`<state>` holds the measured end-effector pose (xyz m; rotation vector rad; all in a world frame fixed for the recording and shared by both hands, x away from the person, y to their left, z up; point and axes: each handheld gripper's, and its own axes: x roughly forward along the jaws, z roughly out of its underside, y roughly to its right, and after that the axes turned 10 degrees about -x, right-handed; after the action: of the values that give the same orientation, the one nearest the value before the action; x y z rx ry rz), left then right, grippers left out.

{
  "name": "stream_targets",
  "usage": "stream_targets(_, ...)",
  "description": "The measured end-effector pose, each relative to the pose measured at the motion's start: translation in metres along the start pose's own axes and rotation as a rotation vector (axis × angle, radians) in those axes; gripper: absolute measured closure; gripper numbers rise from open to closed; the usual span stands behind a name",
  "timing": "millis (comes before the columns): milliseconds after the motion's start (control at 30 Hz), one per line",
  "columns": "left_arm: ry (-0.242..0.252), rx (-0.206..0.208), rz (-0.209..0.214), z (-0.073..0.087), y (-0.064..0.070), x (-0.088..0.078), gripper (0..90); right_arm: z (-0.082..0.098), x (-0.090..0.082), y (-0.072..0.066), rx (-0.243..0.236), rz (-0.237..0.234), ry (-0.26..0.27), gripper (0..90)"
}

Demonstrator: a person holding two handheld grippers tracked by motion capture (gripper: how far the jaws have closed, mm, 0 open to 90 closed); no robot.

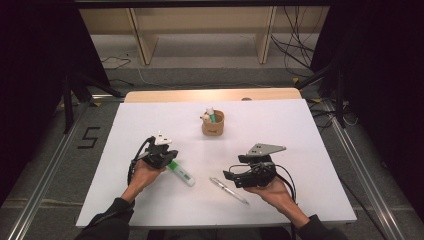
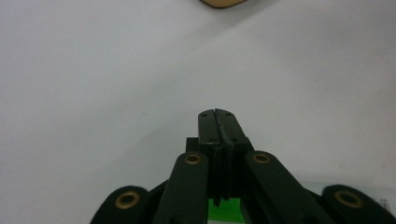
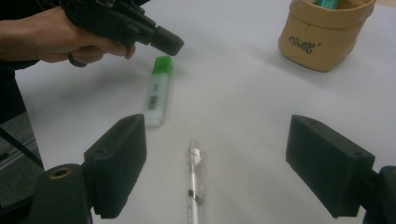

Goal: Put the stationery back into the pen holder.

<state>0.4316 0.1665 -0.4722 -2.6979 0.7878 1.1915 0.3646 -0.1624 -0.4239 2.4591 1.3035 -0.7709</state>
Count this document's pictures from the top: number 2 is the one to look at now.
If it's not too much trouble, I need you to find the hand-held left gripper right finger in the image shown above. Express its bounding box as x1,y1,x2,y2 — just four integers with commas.
214,107,254,200

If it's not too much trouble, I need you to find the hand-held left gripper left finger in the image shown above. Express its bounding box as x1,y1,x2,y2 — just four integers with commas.
186,108,226,201

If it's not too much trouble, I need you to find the green-capped glue stick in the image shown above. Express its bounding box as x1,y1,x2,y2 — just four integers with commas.
207,181,396,224

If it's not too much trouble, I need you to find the tan pen holder with bear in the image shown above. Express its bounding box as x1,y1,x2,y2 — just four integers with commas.
200,0,250,9

